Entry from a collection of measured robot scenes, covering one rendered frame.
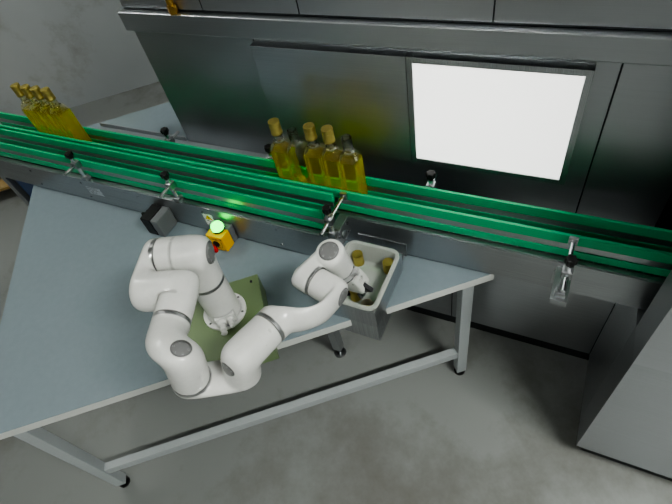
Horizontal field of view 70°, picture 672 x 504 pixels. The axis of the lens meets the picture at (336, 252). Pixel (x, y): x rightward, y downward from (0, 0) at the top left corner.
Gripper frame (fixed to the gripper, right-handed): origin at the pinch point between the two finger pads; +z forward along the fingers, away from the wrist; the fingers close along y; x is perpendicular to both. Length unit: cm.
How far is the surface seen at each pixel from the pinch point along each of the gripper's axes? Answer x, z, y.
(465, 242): -21.5, -1.6, -27.0
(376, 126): -45.1, -17.9, 4.4
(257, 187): -24.0, -6.3, 41.7
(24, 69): -128, 77, 343
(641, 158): -46, -16, -64
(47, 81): -130, 91, 336
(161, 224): -6, 1, 78
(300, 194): -23.7, -7.7, 24.9
